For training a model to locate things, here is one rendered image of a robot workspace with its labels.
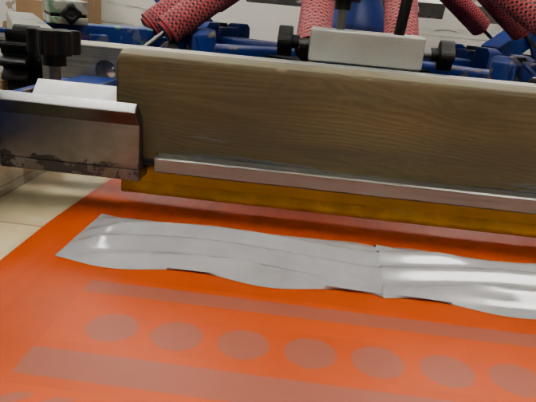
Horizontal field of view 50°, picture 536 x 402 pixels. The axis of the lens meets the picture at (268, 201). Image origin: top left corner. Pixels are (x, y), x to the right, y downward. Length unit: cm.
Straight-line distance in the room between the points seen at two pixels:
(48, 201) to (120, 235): 9
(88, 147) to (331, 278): 18
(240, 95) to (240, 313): 16
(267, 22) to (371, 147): 417
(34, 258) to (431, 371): 21
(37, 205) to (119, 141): 7
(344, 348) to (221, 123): 18
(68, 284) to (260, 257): 10
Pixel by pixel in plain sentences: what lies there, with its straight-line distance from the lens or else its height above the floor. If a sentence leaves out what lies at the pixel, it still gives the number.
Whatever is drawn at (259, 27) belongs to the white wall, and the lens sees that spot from 454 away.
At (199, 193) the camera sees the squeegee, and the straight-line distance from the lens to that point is 41.
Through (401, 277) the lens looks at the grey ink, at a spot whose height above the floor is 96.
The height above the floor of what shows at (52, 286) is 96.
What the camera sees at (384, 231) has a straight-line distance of 41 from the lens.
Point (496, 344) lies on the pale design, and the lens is 30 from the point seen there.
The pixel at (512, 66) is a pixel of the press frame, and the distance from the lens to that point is 104.
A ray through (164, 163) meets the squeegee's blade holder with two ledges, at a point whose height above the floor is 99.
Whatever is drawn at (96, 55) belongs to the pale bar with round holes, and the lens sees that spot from 65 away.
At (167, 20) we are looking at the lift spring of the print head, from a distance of 100.
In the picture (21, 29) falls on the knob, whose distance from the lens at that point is 71.
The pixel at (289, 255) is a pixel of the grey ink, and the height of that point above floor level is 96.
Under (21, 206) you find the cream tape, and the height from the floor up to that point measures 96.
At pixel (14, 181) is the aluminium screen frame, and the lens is 45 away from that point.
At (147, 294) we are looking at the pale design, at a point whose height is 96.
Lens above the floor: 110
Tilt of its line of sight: 19 degrees down
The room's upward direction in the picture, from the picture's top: 5 degrees clockwise
